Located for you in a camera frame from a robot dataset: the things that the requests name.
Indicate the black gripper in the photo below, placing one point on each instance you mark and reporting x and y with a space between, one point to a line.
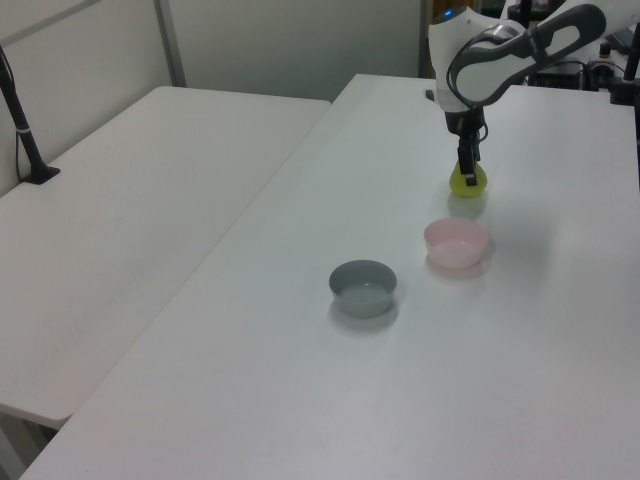
462 125

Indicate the green pear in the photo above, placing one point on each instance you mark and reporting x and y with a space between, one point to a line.
457 186

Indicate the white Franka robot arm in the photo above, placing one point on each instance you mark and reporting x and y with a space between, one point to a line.
480 55

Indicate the pink plastic bowl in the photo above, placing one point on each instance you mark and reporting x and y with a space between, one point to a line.
455 247

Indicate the grey plastic bowl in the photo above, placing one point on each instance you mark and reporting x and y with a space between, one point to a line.
362 297

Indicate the dark lab equipment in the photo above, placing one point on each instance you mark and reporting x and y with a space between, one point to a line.
565 75

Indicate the black clamp stand pole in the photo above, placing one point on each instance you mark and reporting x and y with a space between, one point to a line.
631 65

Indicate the white side table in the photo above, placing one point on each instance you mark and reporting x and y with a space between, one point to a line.
125 225

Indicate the grey aluminium partition post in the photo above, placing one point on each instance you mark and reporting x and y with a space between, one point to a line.
170 45

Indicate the black camera stand pole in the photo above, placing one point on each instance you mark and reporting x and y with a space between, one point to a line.
22 130

